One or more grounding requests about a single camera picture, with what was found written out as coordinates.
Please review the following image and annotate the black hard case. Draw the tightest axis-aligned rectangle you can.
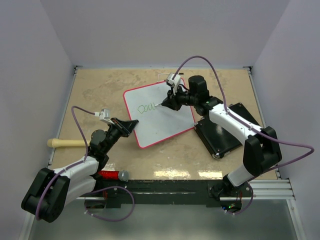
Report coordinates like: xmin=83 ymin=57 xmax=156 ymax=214
xmin=194 ymin=102 xmax=260 ymax=159

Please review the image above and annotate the red cylinder with grey cap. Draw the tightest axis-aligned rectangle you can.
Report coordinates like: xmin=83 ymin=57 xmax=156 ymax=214
xmin=98 ymin=170 xmax=129 ymax=182

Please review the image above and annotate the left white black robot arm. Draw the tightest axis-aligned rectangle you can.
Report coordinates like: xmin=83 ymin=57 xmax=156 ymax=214
xmin=21 ymin=117 xmax=139 ymax=223

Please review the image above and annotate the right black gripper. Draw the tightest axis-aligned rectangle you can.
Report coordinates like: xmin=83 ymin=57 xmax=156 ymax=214
xmin=162 ymin=84 xmax=198 ymax=112

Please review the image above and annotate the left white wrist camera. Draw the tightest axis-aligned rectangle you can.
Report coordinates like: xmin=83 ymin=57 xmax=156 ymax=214
xmin=99 ymin=108 xmax=111 ymax=123

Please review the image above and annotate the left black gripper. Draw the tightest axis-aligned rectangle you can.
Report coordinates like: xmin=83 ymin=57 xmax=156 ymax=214
xmin=103 ymin=117 xmax=138 ymax=154

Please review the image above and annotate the wire whiteboard stand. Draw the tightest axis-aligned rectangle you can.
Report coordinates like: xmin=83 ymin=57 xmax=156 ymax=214
xmin=156 ymin=72 xmax=185 ymax=83

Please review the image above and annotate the wooden pestle handle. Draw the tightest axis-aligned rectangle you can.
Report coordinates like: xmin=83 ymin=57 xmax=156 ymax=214
xmin=47 ymin=138 xmax=88 ymax=149

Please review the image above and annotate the aluminium rail frame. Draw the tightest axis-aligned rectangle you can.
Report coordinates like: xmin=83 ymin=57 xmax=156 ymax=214
xmin=18 ymin=65 xmax=305 ymax=240

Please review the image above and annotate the pink framed whiteboard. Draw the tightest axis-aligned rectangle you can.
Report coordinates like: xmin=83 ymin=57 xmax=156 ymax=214
xmin=123 ymin=81 xmax=195 ymax=149

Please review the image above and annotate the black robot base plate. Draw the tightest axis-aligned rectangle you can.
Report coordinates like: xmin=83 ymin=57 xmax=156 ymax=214
xmin=85 ymin=179 xmax=252 ymax=208

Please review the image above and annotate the purple cable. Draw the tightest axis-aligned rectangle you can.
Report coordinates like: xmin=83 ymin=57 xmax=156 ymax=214
xmin=174 ymin=55 xmax=315 ymax=216
xmin=35 ymin=105 xmax=136 ymax=222

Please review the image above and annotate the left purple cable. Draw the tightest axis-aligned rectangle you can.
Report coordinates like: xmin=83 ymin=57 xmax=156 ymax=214
xmin=35 ymin=105 xmax=136 ymax=222

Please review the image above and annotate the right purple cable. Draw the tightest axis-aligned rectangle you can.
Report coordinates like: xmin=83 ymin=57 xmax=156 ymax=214
xmin=174 ymin=55 xmax=315 ymax=216

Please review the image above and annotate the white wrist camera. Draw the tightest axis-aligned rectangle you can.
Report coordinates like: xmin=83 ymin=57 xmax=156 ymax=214
xmin=165 ymin=72 xmax=181 ymax=88
xmin=99 ymin=108 xmax=111 ymax=123

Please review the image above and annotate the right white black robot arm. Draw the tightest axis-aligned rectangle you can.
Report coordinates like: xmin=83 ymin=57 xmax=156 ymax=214
xmin=161 ymin=73 xmax=282 ymax=197

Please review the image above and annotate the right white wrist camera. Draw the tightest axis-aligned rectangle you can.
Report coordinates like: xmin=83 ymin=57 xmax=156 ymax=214
xmin=165 ymin=72 xmax=181 ymax=88

